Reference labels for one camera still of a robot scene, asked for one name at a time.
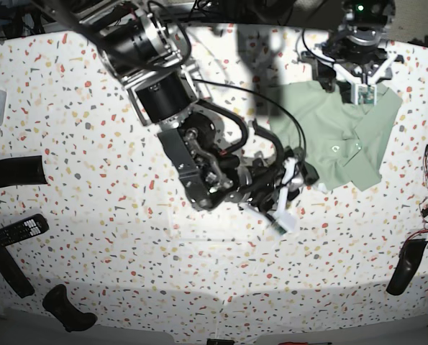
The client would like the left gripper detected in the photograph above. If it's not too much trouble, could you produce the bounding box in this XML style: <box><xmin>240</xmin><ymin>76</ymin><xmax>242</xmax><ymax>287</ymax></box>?
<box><xmin>299</xmin><ymin>30</ymin><xmax>404</xmax><ymax>103</ymax></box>

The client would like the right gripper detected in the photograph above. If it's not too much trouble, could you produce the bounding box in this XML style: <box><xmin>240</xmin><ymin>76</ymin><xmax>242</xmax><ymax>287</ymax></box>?
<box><xmin>235</xmin><ymin>154</ymin><xmax>319</xmax><ymax>227</ymax></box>

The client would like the light green T-shirt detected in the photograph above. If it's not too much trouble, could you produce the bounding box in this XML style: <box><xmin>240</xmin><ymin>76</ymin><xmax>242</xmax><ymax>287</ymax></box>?
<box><xmin>266</xmin><ymin>80</ymin><xmax>402</xmax><ymax>191</ymax></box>

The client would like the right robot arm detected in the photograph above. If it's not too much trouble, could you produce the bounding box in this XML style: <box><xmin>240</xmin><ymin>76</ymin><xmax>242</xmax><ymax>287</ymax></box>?
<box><xmin>35</xmin><ymin>1</ymin><xmax>317</xmax><ymax>234</ymax></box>

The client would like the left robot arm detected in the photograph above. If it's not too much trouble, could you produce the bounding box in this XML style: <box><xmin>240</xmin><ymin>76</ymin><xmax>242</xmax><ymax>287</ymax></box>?
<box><xmin>299</xmin><ymin>1</ymin><xmax>404</xmax><ymax>105</ymax></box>

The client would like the small black box bottom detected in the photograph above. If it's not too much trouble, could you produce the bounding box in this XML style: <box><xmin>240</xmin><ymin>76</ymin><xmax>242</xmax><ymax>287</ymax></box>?
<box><xmin>206</xmin><ymin>339</ymin><xmax>235</xmax><ymax>345</ymax></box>

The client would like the black TV remote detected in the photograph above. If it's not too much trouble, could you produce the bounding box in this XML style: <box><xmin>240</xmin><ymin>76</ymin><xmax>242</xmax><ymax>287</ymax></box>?
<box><xmin>0</xmin><ymin>213</ymin><xmax>49</xmax><ymax>247</ymax></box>

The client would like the black cylindrical speaker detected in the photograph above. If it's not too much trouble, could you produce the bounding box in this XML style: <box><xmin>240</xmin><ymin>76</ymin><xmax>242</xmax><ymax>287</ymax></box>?
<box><xmin>0</xmin><ymin>155</ymin><xmax>47</xmax><ymax>188</ymax></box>

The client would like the long black bar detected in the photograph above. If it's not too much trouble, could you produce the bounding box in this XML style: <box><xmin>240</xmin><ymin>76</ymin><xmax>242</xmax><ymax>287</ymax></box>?
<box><xmin>0</xmin><ymin>244</ymin><xmax>35</xmax><ymax>298</ymax></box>

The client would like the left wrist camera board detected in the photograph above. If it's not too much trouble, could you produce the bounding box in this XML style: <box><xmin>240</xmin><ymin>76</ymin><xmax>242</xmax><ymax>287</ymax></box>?
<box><xmin>351</xmin><ymin>84</ymin><xmax>377</xmax><ymax>105</ymax></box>

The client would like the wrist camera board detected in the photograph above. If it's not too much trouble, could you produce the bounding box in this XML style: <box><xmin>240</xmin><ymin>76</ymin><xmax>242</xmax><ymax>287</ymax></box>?
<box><xmin>270</xmin><ymin>212</ymin><xmax>297</xmax><ymax>235</ymax></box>
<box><xmin>351</xmin><ymin>84</ymin><xmax>377</xmax><ymax>105</ymax></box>

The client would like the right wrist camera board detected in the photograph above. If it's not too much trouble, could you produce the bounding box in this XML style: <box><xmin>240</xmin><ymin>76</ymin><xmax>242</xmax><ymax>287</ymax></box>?
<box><xmin>270</xmin><ymin>212</ymin><xmax>297</xmax><ymax>235</ymax></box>

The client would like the black curved handle right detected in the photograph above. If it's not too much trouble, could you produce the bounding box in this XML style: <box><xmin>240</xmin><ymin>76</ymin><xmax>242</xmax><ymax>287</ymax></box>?
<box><xmin>386</xmin><ymin>239</ymin><xmax>428</xmax><ymax>296</ymax></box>

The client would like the red handled screwdriver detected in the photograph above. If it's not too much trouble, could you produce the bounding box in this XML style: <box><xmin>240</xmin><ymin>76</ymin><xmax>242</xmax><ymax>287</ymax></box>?
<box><xmin>278</xmin><ymin>341</ymin><xmax>332</xmax><ymax>345</ymax></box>

